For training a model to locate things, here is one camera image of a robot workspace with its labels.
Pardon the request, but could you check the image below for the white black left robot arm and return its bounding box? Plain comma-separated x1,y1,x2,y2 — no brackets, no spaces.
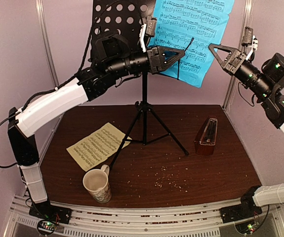
7,31,185,219

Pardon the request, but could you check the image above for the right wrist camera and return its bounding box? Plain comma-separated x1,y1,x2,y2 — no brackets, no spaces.
241,27,258,62

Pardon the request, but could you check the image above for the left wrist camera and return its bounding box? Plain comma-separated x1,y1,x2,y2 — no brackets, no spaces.
139,16,157,52

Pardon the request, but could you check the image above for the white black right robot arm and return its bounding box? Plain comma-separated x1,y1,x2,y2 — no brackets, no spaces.
208,43,284,218

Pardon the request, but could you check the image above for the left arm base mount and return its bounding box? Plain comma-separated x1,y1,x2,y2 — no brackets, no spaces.
29,203,72,236

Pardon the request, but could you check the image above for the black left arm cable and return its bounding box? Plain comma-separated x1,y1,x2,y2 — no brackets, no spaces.
20,0,142,112

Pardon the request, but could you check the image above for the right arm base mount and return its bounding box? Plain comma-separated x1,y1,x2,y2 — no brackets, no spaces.
220,204,262,235

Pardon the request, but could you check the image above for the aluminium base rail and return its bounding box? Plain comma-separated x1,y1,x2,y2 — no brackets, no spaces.
8,194,284,237

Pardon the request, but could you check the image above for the left aluminium corner post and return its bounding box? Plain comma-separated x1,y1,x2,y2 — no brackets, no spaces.
35,0,59,87

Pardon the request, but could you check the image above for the white ceramic mug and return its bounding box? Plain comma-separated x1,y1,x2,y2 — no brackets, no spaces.
82,164,112,204

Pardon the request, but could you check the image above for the aluminium corner post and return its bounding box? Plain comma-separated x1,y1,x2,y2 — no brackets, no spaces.
222,0,253,111
35,0,59,87

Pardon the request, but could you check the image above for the red wooden metronome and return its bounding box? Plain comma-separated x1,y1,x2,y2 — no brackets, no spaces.
194,117,218,156

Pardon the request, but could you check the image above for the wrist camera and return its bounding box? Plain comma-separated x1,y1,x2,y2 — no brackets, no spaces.
241,27,258,62
139,16,157,52

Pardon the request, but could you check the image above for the right aluminium corner post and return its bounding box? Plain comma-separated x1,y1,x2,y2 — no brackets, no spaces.
222,0,253,111

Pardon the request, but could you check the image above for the yellow sheet music page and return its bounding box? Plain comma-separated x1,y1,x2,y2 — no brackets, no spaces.
66,122,125,171

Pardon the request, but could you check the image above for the blue sheet music page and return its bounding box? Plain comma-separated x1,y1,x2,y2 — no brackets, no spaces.
150,0,234,88

